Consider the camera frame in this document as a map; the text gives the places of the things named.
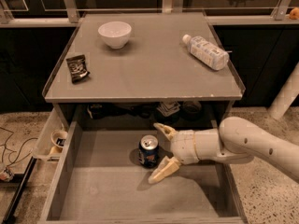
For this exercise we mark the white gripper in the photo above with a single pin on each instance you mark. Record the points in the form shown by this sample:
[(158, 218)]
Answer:
[(183, 146)]

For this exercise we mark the blue pepsi can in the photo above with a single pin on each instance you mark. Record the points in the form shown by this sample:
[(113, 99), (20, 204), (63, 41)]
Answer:
[(148, 151)]

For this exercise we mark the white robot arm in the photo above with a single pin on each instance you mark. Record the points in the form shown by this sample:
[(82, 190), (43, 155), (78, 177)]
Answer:
[(233, 141)]

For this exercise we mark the open grey top drawer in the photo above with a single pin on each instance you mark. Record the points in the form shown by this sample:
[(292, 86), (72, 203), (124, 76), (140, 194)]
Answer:
[(99, 180)]

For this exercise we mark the grey cabinet with counter top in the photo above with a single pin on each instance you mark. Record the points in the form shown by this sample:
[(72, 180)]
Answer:
[(154, 66)]

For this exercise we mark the patterned packet on shelf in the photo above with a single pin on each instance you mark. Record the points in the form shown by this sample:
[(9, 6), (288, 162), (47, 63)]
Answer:
[(168, 108)]

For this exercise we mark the black round container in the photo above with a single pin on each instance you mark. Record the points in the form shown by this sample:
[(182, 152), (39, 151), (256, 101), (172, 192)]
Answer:
[(191, 110)]

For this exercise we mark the dark object on shelf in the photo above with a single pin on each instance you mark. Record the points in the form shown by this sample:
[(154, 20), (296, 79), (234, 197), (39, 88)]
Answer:
[(96, 111)]

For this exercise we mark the clear plastic water bottle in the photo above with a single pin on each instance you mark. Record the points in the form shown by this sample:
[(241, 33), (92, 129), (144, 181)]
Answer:
[(206, 52)]

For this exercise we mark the white paper cup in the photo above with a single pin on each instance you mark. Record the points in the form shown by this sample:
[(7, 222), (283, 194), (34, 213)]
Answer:
[(58, 138)]

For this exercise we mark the black snack packet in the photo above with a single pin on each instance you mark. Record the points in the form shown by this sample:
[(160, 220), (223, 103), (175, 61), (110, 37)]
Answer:
[(77, 68)]

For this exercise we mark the clear plastic side bin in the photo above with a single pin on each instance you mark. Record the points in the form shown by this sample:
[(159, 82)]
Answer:
[(44, 149)]

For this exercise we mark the white ceramic bowl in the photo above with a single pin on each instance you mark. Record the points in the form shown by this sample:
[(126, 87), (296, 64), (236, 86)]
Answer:
[(115, 34)]

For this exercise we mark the orange fruit on ledge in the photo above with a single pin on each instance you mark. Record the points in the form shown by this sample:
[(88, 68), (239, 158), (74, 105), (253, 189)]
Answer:
[(294, 14)]

